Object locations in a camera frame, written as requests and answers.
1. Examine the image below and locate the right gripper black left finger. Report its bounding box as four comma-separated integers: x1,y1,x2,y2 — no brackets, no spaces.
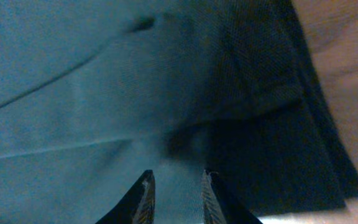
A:
96,170,155,224

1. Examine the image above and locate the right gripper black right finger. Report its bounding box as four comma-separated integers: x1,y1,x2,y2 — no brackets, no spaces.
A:
201,169,262,224

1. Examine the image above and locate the black t-shirt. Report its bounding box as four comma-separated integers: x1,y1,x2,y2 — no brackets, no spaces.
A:
0,0,358,223

